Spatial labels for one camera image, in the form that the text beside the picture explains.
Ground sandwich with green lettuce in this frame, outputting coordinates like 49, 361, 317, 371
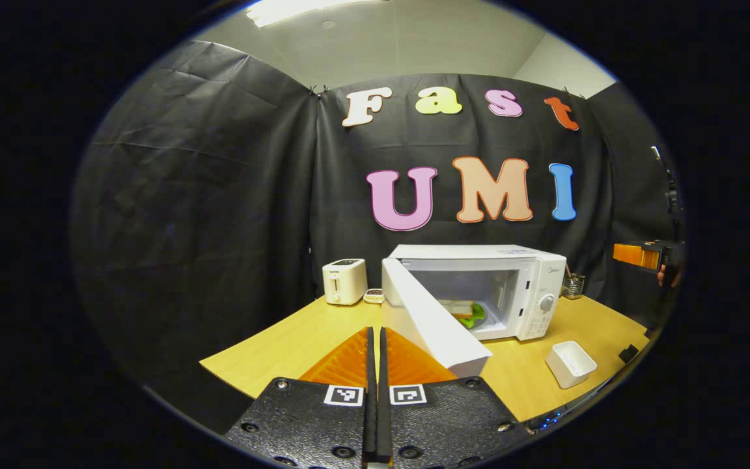
440, 300, 486, 328

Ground black backdrop cloth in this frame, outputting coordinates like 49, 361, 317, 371
70, 40, 685, 434

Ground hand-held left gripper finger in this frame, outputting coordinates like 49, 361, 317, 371
224, 326, 376, 469
378, 326, 535, 469

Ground white food tray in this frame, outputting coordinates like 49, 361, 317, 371
545, 341, 598, 390

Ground white toaster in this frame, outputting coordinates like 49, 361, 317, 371
322, 259, 368, 306

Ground white microwave oven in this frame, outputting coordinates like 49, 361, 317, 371
382, 244, 568, 378

